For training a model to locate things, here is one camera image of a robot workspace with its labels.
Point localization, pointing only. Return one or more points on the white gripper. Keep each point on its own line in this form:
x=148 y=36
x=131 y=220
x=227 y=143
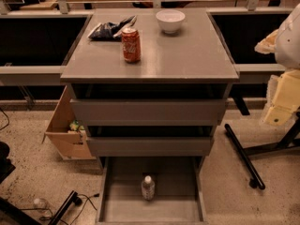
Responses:
x=289 y=44

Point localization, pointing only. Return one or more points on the clear plastic water bottle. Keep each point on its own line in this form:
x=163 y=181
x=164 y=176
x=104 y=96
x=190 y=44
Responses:
x=148 y=188

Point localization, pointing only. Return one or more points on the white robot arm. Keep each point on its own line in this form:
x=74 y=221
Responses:
x=287 y=47

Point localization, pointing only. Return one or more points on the grey drawer cabinet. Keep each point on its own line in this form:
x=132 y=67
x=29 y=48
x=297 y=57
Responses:
x=190 y=64

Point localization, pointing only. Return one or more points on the grey middle drawer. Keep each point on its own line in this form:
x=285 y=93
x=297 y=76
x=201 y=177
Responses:
x=150 y=147

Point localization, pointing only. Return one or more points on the grey open bottom drawer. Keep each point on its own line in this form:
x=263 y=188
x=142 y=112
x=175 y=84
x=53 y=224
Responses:
x=178 y=198

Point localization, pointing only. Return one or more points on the grey top drawer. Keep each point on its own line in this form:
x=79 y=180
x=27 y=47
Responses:
x=150 y=112

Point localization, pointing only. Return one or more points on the clear bottle on floor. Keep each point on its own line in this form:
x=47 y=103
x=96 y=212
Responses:
x=41 y=205

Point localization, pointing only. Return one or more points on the black metal stand leg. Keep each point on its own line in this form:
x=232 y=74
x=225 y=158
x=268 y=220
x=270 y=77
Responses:
x=289 y=141

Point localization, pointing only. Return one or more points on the white ceramic bowl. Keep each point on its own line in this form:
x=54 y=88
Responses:
x=170 y=20

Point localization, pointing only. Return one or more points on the red soda can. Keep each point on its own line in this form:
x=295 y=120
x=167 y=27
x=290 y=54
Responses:
x=131 y=45

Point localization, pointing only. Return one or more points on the dark blue chip bag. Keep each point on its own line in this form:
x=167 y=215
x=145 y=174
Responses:
x=111 y=31

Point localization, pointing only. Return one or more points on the brown cardboard box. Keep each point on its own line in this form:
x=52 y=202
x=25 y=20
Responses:
x=69 y=144

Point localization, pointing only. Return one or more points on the black stand leg left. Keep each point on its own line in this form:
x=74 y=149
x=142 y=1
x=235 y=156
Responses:
x=18 y=215

